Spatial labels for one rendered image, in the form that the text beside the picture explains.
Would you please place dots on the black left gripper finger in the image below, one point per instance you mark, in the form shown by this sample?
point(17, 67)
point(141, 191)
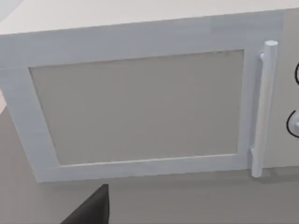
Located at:
point(98, 207)

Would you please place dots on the pale microwave door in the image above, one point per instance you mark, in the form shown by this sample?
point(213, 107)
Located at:
point(140, 112)

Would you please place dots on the microwave knob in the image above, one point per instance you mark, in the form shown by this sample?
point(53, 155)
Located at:
point(296, 72)
point(294, 123)

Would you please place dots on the pale microwave oven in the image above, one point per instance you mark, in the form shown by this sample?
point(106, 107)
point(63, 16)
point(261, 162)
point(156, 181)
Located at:
point(283, 98)

